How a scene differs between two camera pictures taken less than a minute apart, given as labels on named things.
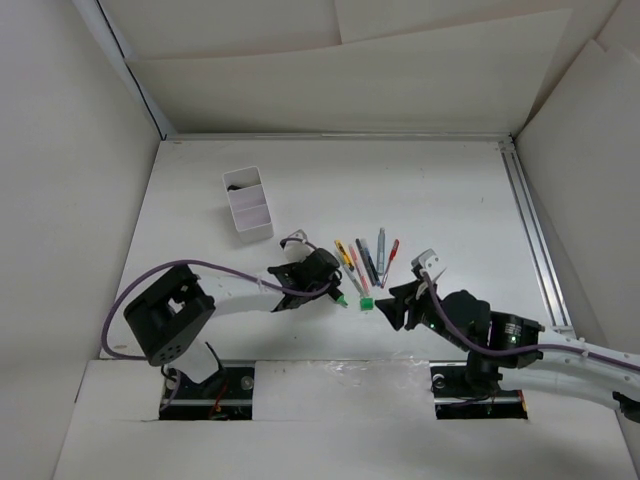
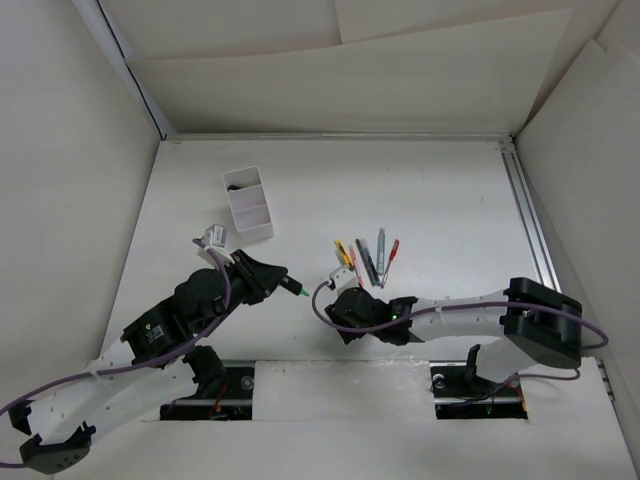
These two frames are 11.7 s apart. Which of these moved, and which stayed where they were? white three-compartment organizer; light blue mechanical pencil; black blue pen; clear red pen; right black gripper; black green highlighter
Moved: black green highlighter; right black gripper
Stayed: white three-compartment organizer; light blue mechanical pencil; clear red pen; black blue pen
